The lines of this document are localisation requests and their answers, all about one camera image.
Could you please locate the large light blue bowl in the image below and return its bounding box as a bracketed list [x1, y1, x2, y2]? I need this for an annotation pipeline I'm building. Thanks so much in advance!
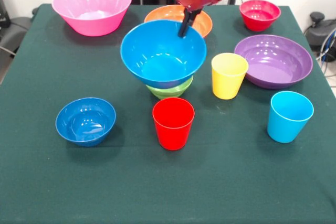
[120, 19, 207, 90]

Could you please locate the orange bowl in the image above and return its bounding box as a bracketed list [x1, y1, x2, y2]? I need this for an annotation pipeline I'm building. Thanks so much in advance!
[143, 4, 213, 38]

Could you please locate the small crimson bowl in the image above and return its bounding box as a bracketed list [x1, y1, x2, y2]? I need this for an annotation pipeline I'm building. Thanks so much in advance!
[239, 0, 281, 32]

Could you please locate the yellow cup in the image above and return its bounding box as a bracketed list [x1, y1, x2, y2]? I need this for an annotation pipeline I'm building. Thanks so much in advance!
[211, 52, 249, 100]

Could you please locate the green bowl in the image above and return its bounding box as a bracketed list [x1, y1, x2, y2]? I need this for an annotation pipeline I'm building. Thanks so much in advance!
[145, 76, 194, 100]

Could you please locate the purple bowl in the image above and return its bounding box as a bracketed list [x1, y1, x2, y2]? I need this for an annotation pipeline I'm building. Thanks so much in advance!
[234, 34, 313, 90]

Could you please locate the large pink bowl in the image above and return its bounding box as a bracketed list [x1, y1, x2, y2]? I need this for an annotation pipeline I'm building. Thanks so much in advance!
[51, 0, 133, 37]

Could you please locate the red cup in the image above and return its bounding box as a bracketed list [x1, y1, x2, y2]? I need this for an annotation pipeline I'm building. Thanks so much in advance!
[152, 97, 195, 151]

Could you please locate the light blue cup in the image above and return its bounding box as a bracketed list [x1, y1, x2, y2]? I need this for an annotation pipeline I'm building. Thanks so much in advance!
[267, 91, 314, 144]

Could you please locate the small dark blue bowl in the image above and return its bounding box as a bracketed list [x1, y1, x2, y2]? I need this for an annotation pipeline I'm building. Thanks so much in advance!
[55, 97, 117, 147]

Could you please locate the dark green tablecloth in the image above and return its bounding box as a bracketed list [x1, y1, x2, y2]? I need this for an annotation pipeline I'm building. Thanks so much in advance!
[0, 3, 336, 224]

